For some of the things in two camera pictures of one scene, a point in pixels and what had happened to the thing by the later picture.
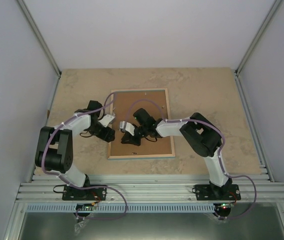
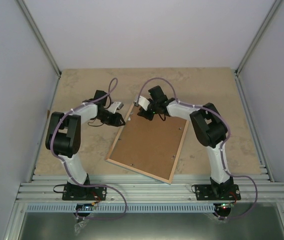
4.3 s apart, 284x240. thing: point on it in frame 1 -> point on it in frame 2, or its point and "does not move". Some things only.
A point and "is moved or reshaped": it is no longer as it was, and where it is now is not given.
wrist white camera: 125,126 -> 144,102
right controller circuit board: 226,205 does not move
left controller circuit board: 85,206 does not move
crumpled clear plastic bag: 79,225 does not move
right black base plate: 209,192 does not move
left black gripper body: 105,136 -> 107,120
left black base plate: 72,193 does not move
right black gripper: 133,140 -> 145,114
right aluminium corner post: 265,23 does not move
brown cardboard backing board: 125,103 is moved or reshaped
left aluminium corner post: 40,37 does not move
